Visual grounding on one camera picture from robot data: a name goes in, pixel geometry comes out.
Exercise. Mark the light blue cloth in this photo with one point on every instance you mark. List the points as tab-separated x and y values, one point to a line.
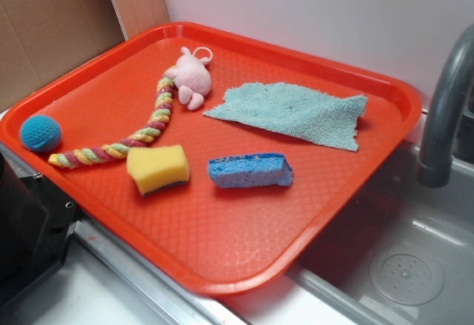
295	111

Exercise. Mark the blue crocheted ball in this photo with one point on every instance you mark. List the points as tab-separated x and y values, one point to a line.
40	133

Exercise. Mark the grey sink basin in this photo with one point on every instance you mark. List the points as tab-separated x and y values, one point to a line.
392	211

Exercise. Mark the multicoloured rope toy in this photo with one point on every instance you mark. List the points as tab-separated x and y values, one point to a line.
143	137

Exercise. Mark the sink drain cover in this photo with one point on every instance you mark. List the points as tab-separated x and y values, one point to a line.
406	278

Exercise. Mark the blue sponge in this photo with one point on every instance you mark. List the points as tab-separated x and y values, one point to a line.
246	171

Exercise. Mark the yellow sponge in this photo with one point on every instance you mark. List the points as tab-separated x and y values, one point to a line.
153	168

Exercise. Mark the orange plastic tray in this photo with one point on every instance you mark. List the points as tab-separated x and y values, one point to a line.
212	241

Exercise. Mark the grey faucet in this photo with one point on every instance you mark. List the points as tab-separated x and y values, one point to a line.
448	130

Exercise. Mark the brown cardboard panel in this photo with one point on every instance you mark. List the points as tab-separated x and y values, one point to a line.
41	40

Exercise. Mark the pink plush toy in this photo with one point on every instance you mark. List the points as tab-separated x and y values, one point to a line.
191	76

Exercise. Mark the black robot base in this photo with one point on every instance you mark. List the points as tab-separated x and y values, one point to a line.
37	219

